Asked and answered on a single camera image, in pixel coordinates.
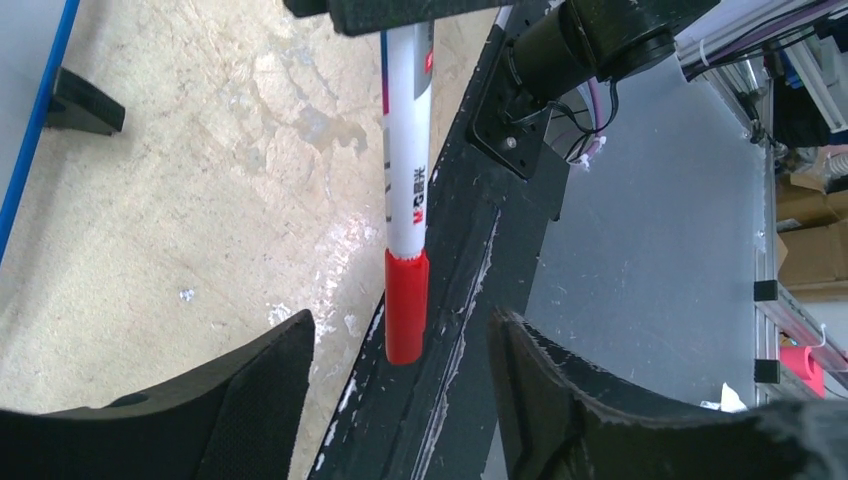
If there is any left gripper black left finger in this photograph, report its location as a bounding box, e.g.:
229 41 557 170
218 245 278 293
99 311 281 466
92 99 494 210
1 310 315 479

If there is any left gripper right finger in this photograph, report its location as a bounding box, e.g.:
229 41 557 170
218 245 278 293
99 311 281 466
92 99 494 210
487 308 847 479

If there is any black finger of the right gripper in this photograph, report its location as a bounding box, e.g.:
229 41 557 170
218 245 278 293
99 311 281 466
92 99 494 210
283 0 516 37

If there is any white red marker pen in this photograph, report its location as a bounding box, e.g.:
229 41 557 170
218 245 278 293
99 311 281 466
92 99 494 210
378 19 437 367

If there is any red marker cap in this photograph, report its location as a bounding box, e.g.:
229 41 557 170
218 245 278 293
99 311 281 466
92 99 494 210
385 250 429 365

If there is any blue framed whiteboard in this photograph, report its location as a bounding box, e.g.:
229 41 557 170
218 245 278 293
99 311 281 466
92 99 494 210
1 0 126 251

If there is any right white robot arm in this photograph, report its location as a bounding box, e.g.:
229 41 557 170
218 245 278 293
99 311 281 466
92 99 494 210
284 0 717 104

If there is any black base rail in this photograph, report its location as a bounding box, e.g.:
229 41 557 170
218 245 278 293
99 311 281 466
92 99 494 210
310 1 569 479

